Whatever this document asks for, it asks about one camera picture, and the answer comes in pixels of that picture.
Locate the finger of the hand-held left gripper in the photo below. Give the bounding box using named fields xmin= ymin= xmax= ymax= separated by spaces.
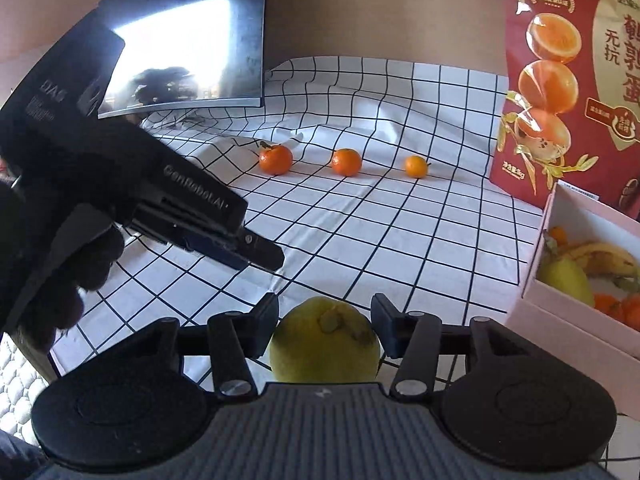
xmin=181 ymin=234 xmax=248 ymax=270
xmin=231 ymin=230 xmax=286 ymax=273

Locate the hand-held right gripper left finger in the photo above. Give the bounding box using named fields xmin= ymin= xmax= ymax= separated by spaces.
xmin=102 ymin=292 xmax=281 ymax=402

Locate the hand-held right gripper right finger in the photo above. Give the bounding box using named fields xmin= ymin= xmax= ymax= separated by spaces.
xmin=370 ymin=293 xmax=546 ymax=402

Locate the pale green pear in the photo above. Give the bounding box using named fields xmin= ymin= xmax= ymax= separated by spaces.
xmin=269 ymin=296 xmax=382 ymax=385

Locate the pink cardboard box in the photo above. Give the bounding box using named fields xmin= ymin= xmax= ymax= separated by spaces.
xmin=505 ymin=180 xmax=640 ymax=421

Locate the yellow-green pear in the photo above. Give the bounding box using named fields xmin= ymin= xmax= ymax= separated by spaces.
xmin=537 ymin=255 xmax=596 ymax=308

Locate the large spotted banana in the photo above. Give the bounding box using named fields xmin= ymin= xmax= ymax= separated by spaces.
xmin=570 ymin=241 xmax=640 ymax=280

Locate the person's left hand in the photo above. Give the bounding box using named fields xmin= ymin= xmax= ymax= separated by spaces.
xmin=0 ymin=179 xmax=127 ymax=357

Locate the black checked white cloth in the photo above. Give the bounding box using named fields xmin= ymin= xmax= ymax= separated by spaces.
xmin=50 ymin=56 xmax=640 ymax=466

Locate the tangerine with stem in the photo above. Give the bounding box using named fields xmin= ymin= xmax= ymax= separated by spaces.
xmin=258 ymin=142 xmax=294 ymax=176

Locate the black monitor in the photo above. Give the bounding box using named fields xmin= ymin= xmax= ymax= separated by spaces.
xmin=97 ymin=0 xmax=268 ymax=120

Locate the white quilted mattress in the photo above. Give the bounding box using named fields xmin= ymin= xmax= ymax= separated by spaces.
xmin=0 ymin=332 xmax=58 ymax=443

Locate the red snack bag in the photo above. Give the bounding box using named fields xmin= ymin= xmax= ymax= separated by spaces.
xmin=489 ymin=0 xmax=640 ymax=221

